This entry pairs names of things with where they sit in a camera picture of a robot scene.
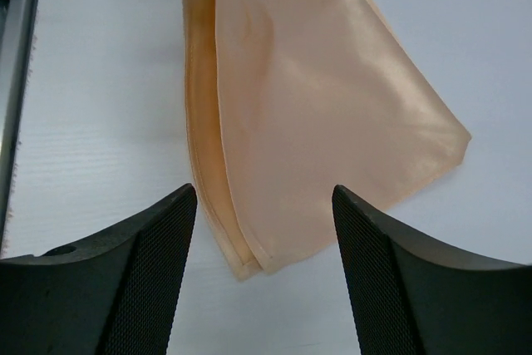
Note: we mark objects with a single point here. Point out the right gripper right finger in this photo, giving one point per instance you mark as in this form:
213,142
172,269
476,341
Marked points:
414,294

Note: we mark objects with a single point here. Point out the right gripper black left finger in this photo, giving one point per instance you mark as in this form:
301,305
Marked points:
112,292

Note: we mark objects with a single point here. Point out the aluminium front rail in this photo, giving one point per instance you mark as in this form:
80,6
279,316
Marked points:
17,26

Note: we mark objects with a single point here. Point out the peach satin napkin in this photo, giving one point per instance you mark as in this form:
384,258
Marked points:
284,100

